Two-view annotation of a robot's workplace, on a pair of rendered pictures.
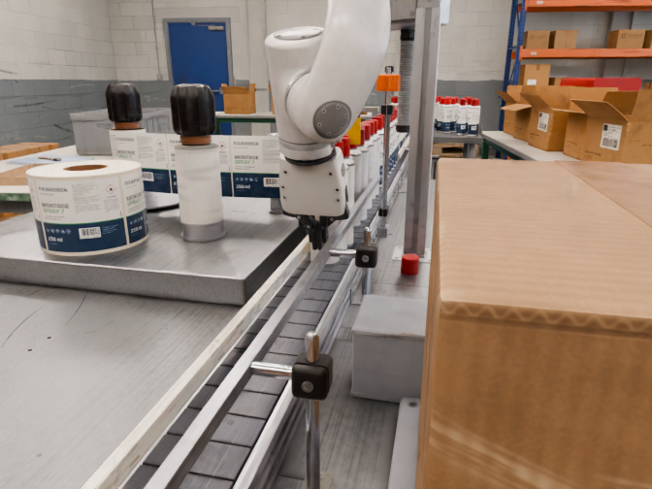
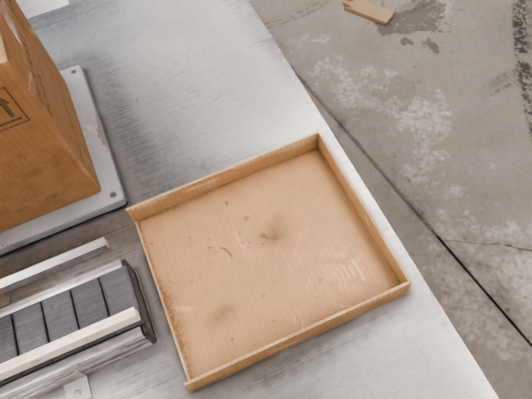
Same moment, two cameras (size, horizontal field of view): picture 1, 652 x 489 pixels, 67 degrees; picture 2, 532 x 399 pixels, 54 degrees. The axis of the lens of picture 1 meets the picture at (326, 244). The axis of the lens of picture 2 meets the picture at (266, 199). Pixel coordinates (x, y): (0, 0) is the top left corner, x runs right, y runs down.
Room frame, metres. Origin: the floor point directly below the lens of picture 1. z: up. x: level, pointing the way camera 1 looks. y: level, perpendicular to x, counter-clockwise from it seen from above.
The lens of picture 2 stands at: (0.12, 0.45, 1.49)
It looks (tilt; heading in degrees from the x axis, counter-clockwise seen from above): 60 degrees down; 243
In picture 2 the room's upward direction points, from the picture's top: 10 degrees counter-clockwise
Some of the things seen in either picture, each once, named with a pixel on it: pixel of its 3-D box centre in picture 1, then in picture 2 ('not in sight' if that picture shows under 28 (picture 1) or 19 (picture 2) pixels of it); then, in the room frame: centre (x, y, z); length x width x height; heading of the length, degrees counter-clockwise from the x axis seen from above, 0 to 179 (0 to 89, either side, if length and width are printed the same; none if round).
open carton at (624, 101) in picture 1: (605, 124); not in sight; (2.68, -1.50, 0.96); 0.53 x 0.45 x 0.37; 86
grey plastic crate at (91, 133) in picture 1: (131, 129); not in sight; (2.95, 1.15, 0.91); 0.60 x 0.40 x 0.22; 178
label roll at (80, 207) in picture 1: (91, 204); not in sight; (0.94, 0.46, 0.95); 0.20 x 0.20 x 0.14
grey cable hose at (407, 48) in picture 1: (406, 82); not in sight; (1.11, -0.17, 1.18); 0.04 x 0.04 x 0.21
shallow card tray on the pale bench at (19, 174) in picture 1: (39, 173); not in sight; (2.03, 1.20, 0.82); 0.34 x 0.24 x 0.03; 0
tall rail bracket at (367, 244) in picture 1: (350, 282); not in sight; (0.64, -0.04, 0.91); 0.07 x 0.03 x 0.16; 77
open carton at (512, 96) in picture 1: (526, 110); not in sight; (4.01, -1.58, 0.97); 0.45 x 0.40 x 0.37; 86
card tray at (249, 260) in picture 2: not in sight; (261, 248); (0.01, 0.19, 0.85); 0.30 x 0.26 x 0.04; 167
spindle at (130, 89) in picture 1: (128, 141); not in sight; (1.28, 0.51, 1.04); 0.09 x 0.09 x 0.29
